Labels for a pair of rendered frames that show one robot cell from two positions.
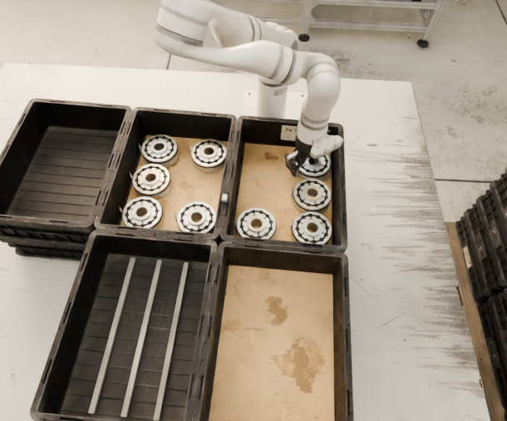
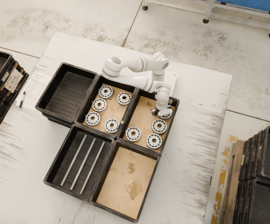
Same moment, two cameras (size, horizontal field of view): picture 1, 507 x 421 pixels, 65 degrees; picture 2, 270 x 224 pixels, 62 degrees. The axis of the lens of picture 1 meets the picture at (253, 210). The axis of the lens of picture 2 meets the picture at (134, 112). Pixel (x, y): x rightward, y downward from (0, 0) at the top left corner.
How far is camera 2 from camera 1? 0.58 m
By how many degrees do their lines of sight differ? 13
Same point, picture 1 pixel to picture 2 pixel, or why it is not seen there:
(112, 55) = (106, 15)
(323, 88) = (161, 97)
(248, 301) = (122, 162)
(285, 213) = (147, 130)
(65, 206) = (66, 108)
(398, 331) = (179, 187)
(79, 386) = (59, 175)
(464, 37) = not seen: outside the picture
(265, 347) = (122, 180)
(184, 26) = (110, 72)
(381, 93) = (215, 78)
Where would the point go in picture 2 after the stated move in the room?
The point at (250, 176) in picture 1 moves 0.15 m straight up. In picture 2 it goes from (138, 111) to (137, 102)
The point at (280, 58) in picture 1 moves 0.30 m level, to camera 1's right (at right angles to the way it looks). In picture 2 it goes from (145, 85) to (201, 100)
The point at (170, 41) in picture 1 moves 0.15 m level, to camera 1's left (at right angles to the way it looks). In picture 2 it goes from (106, 75) to (79, 68)
